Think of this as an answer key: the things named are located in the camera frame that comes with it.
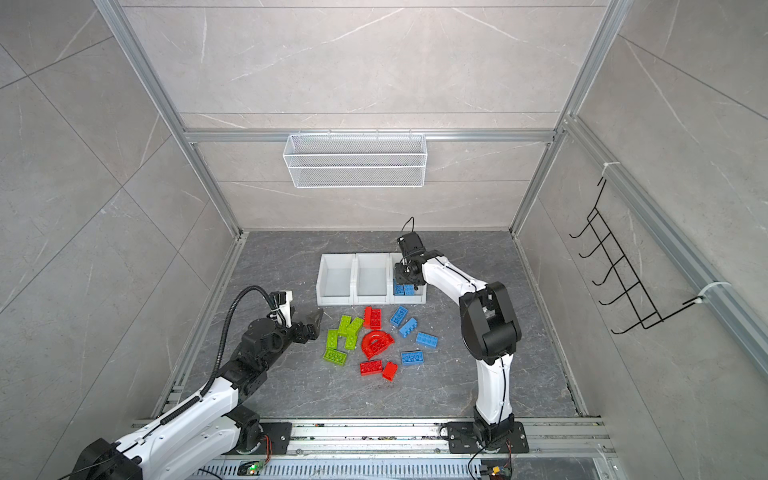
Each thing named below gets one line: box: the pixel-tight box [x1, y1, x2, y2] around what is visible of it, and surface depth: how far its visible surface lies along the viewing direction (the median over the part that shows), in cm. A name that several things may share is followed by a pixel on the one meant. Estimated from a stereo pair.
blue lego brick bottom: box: [401, 351, 425, 365], surface depth 87 cm
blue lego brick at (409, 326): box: [399, 317, 417, 338], surface depth 92 cm
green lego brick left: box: [327, 329, 338, 349], surface depth 92 cm
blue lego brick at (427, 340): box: [416, 332, 439, 349], surface depth 91 cm
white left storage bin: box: [316, 253, 356, 306], surface depth 103 cm
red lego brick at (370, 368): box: [359, 360, 383, 377], surface depth 87 cm
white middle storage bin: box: [353, 253, 391, 305], surface depth 105 cm
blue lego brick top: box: [390, 306, 409, 327], surface depth 95 cm
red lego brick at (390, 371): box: [382, 361, 398, 382], surface depth 85 cm
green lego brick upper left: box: [337, 315, 352, 336], surface depth 94 cm
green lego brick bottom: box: [323, 349, 347, 366], surface depth 87 cm
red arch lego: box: [361, 330, 395, 360], surface depth 90 cm
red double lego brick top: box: [364, 306, 383, 330], surface depth 95 cm
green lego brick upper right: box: [344, 317, 364, 351], surface depth 92 cm
